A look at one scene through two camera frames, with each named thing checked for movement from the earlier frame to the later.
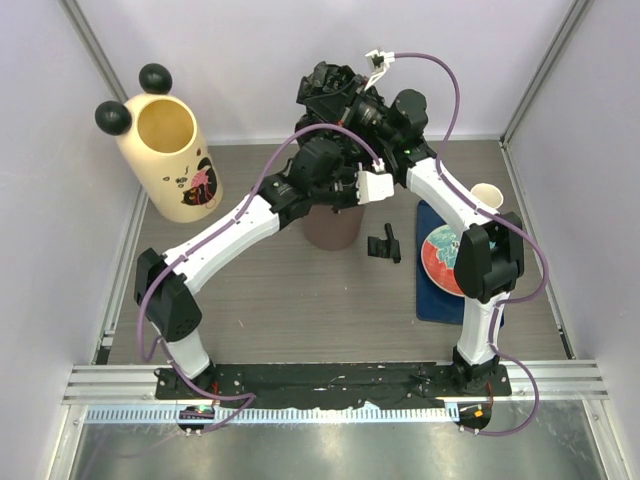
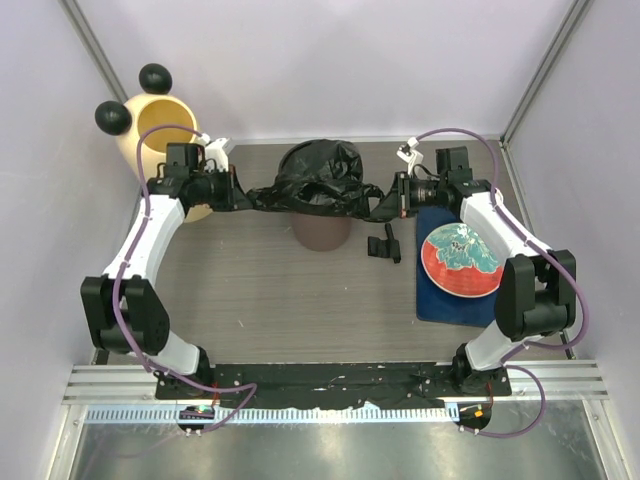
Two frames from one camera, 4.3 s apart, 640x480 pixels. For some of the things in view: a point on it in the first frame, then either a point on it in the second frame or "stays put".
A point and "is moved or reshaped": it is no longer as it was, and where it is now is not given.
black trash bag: (322, 79) is moved or reshaped
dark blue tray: (431, 304) stays put
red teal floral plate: (438, 256) stays put
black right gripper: (334, 106) to (399, 202)
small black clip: (386, 248) stays put
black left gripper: (350, 174) to (234, 198)
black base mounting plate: (334, 384) stays put
